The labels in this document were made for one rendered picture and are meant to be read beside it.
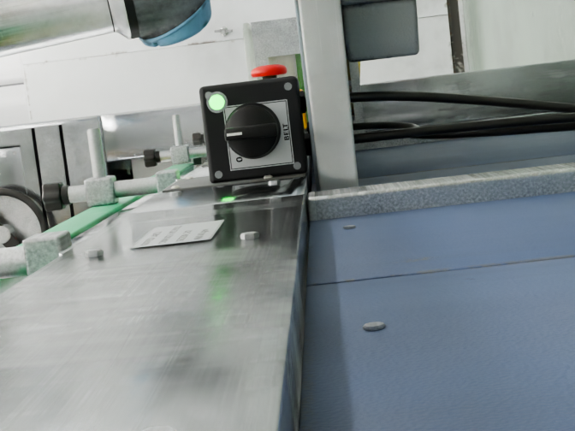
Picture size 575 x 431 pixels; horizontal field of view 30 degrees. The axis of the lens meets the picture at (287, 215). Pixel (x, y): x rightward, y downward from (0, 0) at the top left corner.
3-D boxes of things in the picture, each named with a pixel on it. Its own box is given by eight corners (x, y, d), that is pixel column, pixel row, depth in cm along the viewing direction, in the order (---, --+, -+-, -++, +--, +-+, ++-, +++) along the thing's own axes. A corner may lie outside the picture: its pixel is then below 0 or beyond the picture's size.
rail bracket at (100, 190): (187, 193, 104) (51, 209, 105) (178, 118, 103) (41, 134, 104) (182, 197, 100) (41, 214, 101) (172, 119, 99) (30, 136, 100)
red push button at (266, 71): (254, 97, 120) (251, 67, 120) (290, 93, 120) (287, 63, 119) (252, 97, 116) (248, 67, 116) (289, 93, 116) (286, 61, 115)
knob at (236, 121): (284, 155, 86) (282, 157, 83) (228, 162, 87) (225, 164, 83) (277, 99, 86) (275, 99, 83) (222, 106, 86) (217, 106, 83)
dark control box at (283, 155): (313, 166, 95) (218, 177, 95) (303, 75, 94) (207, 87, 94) (313, 174, 86) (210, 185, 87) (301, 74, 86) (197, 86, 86)
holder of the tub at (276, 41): (321, 186, 182) (275, 191, 182) (303, 23, 179) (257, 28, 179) (322, 196, 165) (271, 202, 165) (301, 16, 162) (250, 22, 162)
